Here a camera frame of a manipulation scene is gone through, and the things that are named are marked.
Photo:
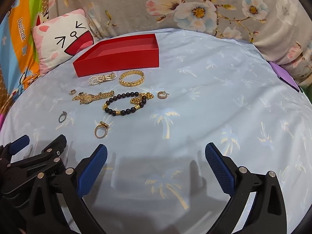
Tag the wide gold bangle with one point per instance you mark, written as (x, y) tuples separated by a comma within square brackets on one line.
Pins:
[(124, 82)]

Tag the light blue palm print sheet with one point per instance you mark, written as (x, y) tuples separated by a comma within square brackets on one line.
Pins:
[(207, 90)]

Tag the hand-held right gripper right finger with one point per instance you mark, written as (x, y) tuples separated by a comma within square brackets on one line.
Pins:
[(219, 168)]

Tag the gold wristwatch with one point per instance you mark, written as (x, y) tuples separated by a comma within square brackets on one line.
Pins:
[(86, 99)]

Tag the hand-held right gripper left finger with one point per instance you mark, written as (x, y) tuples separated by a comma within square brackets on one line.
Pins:
[(93, 168)]

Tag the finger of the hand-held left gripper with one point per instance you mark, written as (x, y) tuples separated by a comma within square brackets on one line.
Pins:
[(20, 143), (52, 154)]

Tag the grey floral blanket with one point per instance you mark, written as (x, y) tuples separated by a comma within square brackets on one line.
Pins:
[(136, 4)]

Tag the ridged gold hoop earring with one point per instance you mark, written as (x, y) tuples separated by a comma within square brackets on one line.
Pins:
[(162, 97)]

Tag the red cardboard box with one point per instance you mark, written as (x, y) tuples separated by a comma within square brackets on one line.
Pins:
[(117, 63)]

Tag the colourful cartoon blanket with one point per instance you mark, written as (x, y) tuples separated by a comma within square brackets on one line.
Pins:
[(22, 41)]

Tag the purple flat object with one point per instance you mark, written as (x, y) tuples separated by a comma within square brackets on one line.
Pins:
[(282, 74)]

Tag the small gold hoop earring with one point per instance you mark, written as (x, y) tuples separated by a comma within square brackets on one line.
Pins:
[(70, 92)]

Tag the white cat face pillow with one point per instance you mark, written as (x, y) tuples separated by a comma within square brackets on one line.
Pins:
[(58, 46)]

